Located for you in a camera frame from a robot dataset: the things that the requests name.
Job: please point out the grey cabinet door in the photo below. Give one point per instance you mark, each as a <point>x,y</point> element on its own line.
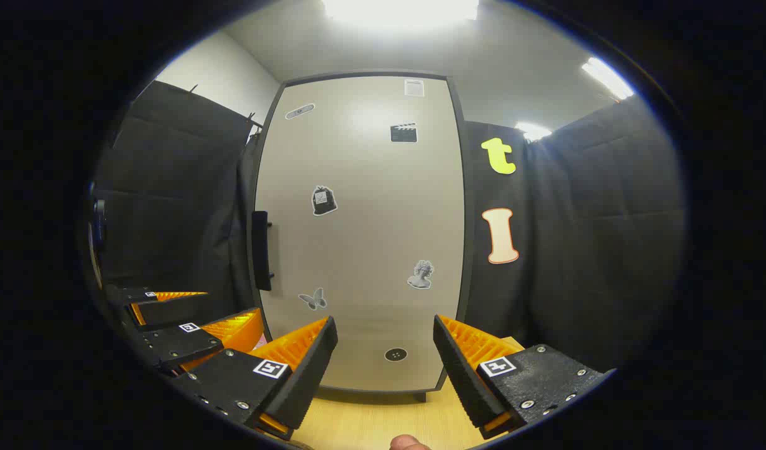
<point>370,237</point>

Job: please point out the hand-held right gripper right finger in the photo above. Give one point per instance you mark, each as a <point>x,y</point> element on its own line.
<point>461,375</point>

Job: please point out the black backdrop cloth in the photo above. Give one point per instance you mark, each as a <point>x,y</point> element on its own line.
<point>608,250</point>

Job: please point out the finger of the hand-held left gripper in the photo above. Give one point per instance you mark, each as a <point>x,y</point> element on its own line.
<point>170,311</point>
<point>177,344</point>

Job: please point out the large ceiling light panel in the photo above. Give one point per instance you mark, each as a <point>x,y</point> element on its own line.
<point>402,11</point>

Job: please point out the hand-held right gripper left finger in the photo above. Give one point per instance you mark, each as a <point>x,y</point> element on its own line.
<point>308,375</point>

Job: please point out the long ceiling light strip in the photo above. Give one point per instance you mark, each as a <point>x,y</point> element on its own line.
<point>608,78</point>

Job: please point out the small ceiling light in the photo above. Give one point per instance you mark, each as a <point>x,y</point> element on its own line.
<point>534,131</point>

